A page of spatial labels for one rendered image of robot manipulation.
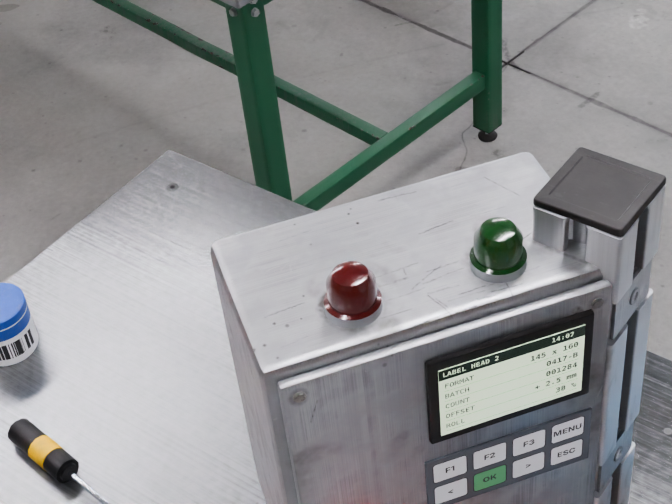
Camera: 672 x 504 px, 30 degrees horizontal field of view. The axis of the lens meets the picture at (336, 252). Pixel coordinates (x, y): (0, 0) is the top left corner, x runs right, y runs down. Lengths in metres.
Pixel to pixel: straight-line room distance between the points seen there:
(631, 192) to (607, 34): 2.85
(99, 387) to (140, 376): 0.05
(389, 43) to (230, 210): 1.83
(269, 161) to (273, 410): 1.89
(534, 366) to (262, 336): 0.13
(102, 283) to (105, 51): 2.03
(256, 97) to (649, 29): 1.41
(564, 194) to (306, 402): 0.15
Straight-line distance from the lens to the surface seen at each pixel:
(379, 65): 3.32
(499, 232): 0.56
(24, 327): 1.48
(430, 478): 0.62
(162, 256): 1.58
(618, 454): 0.70
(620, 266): 0.57
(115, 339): 1.49
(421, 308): 0.56
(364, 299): 0.54
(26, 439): 1.38
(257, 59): 2.31
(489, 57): 2.89
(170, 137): 3.17
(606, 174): 0.59
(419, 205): 0.61
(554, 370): 0.59
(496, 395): 0.59
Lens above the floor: 1.87
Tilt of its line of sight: 42 degrees down
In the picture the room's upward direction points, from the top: 7 degrees counter-clockwise
